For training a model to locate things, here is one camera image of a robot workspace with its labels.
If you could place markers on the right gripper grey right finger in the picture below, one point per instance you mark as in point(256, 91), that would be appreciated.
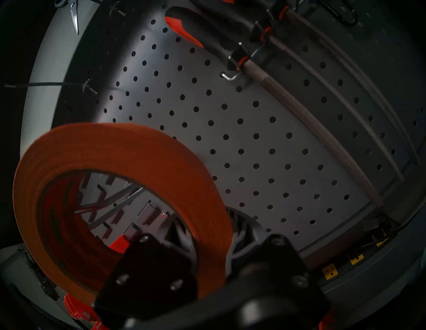
point(269, 259)

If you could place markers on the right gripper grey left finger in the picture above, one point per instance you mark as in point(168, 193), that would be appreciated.
point(149, 276)

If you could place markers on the orange tape roll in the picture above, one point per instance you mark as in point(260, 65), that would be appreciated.
point(133, 149)

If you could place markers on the grey perforated pegboard panel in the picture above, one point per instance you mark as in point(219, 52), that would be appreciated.
point(249, 149)

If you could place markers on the red storage bin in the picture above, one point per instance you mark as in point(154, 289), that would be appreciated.
point(119, 244)
point(80, 311)

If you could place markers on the grey louvred back panel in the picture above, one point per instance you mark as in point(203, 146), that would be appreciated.
point(156, 204)

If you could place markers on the metal file holder rack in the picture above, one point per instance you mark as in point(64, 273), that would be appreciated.
point(239, 63)

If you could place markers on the long metal peg hook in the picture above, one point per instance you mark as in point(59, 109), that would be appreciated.
point(43, 84)

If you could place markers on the black carabiner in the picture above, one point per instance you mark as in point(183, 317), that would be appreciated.
point(352, 21)

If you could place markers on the small hanging metal snips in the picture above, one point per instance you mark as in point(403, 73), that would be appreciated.
point(76, 16)

